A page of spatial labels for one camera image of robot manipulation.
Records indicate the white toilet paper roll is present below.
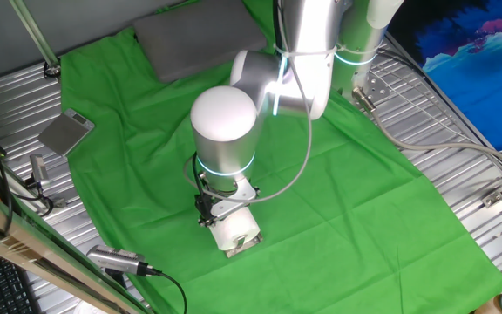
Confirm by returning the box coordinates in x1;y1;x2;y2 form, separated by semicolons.
209;207;261;252

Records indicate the chrome toilet paper holder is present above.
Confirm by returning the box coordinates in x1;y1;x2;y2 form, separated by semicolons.
224;233;264;259

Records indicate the green cloth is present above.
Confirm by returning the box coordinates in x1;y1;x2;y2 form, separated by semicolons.
60;0;502;314

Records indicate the grey flat pad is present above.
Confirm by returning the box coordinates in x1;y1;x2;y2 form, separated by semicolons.
132;0;268;84

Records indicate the silver digital scale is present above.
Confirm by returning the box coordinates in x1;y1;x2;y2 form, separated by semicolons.
37;108;96;157

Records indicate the blue painted poster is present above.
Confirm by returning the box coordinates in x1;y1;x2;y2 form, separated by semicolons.
385;0;502;152

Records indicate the black camera cable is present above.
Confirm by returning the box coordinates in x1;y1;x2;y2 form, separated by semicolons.
146;265;189;314

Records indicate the silver ribbed camera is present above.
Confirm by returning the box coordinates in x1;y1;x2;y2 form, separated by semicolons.
85;243;163;278

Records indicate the thin black looped cable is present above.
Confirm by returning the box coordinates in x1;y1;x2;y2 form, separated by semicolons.
13;181;56;218

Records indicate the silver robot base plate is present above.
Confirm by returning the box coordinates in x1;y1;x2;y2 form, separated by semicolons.
342;65;392;106

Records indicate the small silver camera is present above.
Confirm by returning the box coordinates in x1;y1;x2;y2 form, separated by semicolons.
28;154;51;191

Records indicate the thick grey robot cable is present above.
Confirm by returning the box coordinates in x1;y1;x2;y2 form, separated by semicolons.
350;85;502;175

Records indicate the aluminium frame beam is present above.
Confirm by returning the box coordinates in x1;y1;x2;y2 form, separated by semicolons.
0;181;156;314

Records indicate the aluminium frame post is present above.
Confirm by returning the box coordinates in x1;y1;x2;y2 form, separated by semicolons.
9;0;63;79

